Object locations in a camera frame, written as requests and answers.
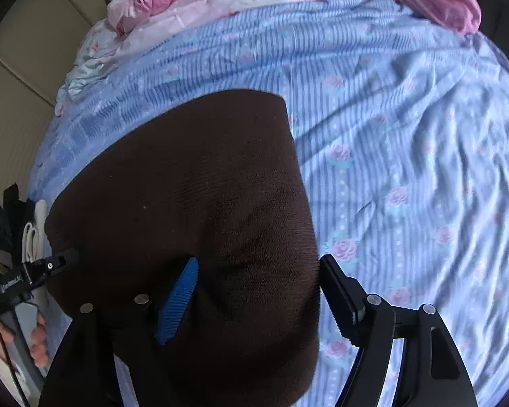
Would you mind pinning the folded white garment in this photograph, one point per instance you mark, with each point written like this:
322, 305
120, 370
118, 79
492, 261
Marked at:
33, 237

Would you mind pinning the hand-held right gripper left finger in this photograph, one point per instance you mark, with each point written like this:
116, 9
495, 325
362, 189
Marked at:
178, 301

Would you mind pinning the blue striped floral bed sheet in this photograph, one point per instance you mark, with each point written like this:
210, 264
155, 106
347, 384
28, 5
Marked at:
407, 157

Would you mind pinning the folded black clothes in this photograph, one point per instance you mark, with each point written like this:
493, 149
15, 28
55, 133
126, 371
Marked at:
15, 216

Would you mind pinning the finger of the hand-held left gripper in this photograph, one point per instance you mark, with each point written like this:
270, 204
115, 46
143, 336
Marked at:
53, 265

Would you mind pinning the pale floral quilt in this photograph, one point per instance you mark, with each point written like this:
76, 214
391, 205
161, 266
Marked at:
89, 72

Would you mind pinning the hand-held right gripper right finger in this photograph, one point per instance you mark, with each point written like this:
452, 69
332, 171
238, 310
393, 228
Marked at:
343, 301

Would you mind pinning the dark brown pants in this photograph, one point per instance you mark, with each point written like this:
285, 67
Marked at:
195, 178

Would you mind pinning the person's left hand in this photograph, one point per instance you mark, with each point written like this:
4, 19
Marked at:
39, 339

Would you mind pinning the cream wardrobe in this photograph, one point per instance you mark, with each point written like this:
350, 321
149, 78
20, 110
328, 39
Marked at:
34, 29

